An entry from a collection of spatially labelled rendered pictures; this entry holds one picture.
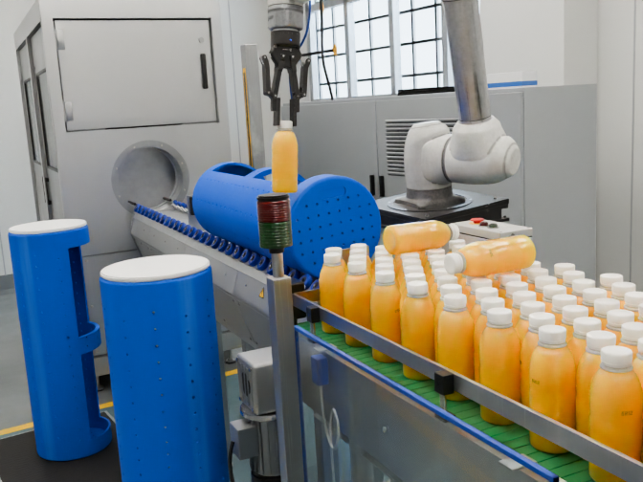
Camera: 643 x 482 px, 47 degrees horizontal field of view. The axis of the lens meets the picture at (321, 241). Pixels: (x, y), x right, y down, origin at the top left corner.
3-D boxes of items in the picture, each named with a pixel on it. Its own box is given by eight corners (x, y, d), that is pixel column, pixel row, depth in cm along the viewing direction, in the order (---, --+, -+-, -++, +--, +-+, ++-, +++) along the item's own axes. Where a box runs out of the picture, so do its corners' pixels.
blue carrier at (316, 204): (270, 230, 286) (258, 156, 280) (388, 268, 209) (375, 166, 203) (198, 245, 275) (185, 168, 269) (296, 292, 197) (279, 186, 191)
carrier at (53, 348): (46, 469, 277) (121, 447, 292) (15, 237, 261) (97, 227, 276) (30, 443, 301) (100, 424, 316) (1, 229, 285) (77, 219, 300)
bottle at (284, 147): (299, 191, 195) (299, 127, 193) (296, 193, 189) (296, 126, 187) (274, 191, 196) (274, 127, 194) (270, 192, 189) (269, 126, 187)
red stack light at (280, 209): (283, 216, 146) (281, 196, 145) (297, 220, 140) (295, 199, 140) (253, 220, 143) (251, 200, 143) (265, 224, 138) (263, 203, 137)
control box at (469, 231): (481, 255, 200) (480, 217, 198) (533, 268, 182) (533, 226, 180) (451, 260, 196) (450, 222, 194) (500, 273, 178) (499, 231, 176)
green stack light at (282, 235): (285, 241, 147) (283, 216, 146) (298, 246, 141) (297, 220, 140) (254, 246, 144) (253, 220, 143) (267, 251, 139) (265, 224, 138)
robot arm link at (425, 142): (421, 180, 266) (418, 118, 260) (467, 183, 254) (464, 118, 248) (395, 188, 254) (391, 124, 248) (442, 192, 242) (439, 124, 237)
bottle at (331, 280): (316, 332, 174) (312, 262, 171) (331, 324, 179) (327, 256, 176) (341, 336, 170) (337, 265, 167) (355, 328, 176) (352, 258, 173)
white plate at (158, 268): (222, 253, 204) (223, 257, 204) (127, 255, 209) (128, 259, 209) (188, 276, 177) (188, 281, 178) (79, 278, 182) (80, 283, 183)
